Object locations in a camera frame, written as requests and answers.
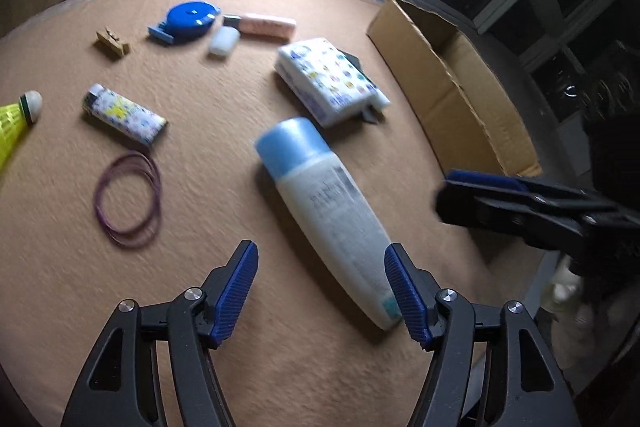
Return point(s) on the purple rubber band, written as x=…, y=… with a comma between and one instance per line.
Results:
x=102, y=194

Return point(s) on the wooden clothespin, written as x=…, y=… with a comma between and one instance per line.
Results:
x=112, y=42

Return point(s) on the white bottle with blue cap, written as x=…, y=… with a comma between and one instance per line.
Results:
x=330, y=217

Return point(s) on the person's right hand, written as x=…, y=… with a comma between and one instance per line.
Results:
x=570, y=307

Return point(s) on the pink tube with grey cap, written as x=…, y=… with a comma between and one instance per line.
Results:
x=265, y=27

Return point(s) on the patterned lighter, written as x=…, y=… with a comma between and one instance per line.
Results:
x=125, y=114

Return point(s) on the cardboard box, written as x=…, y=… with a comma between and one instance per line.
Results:
x=450, y=77

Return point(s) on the blue round case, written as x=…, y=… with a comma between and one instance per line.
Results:
x=189, y=19

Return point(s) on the patterned tissue pack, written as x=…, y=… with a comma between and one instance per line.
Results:
x=325, y=77

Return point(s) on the small white case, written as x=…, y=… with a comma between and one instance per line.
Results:
x=224, y=42

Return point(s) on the blue phone stand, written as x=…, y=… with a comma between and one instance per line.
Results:
x=160, y=33

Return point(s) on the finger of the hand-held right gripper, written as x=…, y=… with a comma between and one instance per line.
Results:
x=490, y=207

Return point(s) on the yellow shuttlecock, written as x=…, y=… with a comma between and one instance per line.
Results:
x=12, y=124

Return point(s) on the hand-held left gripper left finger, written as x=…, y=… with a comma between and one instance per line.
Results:
x=235, y=292

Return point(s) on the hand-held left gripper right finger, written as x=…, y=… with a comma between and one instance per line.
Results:
x=407, y=294

